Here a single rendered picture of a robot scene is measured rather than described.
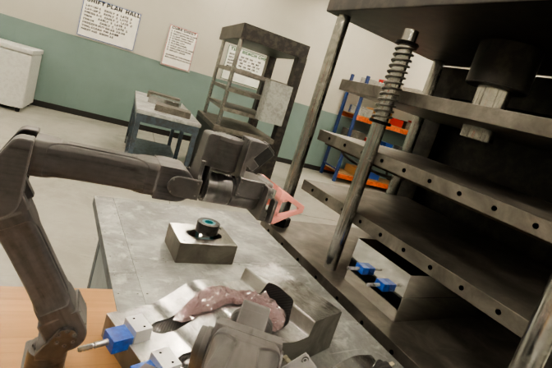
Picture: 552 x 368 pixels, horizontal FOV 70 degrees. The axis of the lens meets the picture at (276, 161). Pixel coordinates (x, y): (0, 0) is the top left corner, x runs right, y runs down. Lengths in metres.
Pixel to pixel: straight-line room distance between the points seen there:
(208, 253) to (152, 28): 6.51
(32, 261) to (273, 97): 4.30
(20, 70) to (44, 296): 6.26
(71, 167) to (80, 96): 7.04
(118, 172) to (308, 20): 7.76
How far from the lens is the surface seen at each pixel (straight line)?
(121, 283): 1.17
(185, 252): 1.30
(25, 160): 0.65
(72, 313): 0.77
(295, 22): 8.20
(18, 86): 6.95
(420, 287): 1.47
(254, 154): 0.72
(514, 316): 1.25
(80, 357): 0.94
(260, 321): 0.51
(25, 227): 0.70
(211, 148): 0.69
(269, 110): 4.85
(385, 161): 1.53
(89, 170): 0.67
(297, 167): 1.86
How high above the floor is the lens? 1.40
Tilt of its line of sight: 10 degrees down
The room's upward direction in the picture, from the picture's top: 17 degrees clockwise
